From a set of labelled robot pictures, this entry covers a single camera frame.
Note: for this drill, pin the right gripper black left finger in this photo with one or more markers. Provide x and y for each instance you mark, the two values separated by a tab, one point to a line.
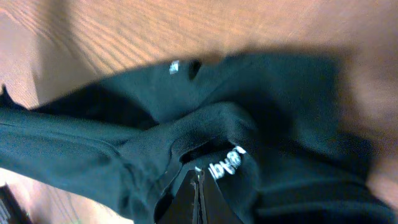
184	208

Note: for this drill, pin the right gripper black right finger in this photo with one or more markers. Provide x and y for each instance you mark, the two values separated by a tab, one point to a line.
212	207

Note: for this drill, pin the black t-shirt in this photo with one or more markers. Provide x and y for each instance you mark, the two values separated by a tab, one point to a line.
264	126

